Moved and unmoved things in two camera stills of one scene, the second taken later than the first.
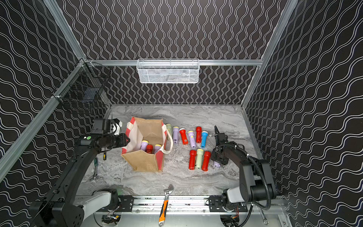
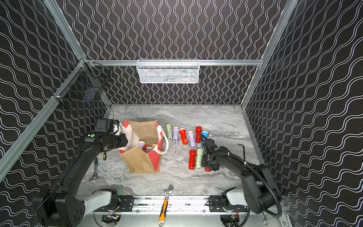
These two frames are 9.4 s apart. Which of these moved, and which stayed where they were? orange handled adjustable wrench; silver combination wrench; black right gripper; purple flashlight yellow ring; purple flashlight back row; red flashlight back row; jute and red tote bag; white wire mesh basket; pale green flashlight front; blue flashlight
Moved: jute and red tote bag; black right gripper
Stayed: purple flashlight yellow ring; blue flashlight; orange handled adjustable wrench; purple flashlight back row; silver combination wrench; pale green flashlight front; red flashlight back row; white wire mesh basket
